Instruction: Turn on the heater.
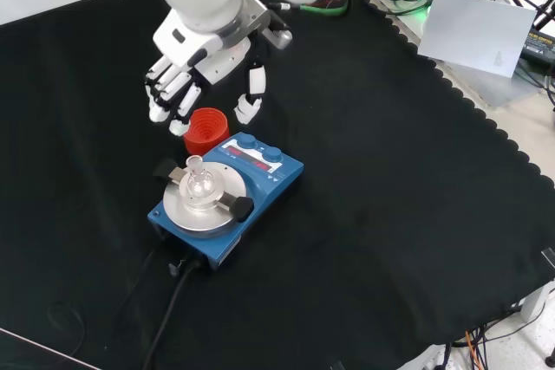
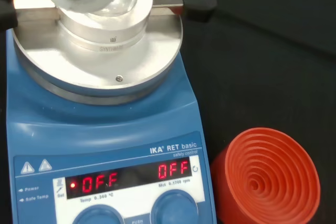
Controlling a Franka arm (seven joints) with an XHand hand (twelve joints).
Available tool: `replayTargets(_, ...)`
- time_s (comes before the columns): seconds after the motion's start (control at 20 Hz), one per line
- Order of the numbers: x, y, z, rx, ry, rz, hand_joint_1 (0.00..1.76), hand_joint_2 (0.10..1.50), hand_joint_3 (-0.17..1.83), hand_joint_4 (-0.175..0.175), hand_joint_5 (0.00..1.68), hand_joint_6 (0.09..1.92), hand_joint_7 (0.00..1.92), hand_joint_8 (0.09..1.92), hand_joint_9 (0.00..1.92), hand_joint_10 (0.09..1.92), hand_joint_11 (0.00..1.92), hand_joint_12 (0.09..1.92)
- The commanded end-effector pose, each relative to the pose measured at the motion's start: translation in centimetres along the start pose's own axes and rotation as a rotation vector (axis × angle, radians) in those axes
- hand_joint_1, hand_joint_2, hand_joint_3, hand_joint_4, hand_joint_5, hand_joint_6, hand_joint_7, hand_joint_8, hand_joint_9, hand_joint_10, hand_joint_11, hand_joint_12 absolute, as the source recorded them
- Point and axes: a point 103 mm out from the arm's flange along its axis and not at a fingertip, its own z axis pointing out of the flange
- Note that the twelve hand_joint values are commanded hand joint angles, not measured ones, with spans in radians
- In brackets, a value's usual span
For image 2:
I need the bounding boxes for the steel heating block black handles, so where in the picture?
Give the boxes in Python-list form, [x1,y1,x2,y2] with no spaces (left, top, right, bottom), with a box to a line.
[0,0,218,90]

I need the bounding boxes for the orange ridged flask ring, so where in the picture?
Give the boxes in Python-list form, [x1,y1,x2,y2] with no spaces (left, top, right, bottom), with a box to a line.
[209,127,321,224]

